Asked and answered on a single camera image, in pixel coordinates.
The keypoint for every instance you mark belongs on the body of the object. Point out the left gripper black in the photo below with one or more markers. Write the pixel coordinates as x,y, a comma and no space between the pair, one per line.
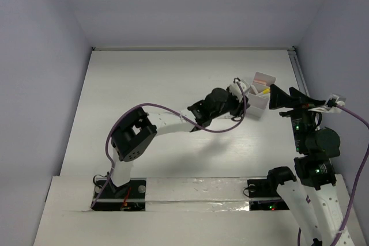
239,108

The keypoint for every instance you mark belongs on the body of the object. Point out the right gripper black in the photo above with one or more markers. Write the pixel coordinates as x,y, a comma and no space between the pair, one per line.
278,98

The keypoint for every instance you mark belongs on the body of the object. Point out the pink eraser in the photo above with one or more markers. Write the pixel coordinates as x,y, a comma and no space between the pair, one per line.
261,82

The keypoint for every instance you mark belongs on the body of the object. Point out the black handled scissors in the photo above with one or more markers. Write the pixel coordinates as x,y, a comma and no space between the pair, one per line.
230,117

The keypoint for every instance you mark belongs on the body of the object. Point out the pink white marker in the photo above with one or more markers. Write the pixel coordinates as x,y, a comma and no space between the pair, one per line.
254,90

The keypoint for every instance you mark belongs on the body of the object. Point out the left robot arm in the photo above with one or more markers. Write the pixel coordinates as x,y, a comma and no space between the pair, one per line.
132,133

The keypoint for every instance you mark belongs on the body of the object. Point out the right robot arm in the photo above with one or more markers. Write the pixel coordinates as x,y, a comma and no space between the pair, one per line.
310,190

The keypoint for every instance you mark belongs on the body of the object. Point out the white compartment pen holder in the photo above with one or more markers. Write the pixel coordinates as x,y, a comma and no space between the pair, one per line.
258,104

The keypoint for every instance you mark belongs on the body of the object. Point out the white front platform board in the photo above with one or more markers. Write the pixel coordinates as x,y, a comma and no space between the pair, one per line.
68,220

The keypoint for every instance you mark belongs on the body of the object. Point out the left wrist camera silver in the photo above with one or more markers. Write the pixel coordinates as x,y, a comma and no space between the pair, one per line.
242,84

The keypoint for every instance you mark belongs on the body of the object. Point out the right side aluminium rail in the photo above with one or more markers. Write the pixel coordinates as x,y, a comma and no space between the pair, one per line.
298,72

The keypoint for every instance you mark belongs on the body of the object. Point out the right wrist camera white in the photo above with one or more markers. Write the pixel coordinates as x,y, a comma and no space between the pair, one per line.
331,105

